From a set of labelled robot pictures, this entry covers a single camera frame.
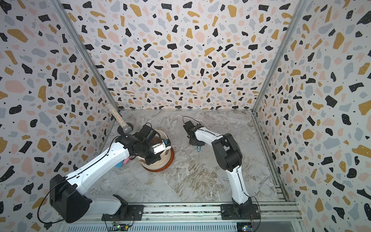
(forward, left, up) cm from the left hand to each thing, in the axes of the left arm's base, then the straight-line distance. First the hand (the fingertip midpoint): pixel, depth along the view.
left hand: (160, 156), depth 78 cm
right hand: (+18, -21, -15) cm, 32 cm away
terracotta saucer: (+4, -4, -14) cm, 15 cm away
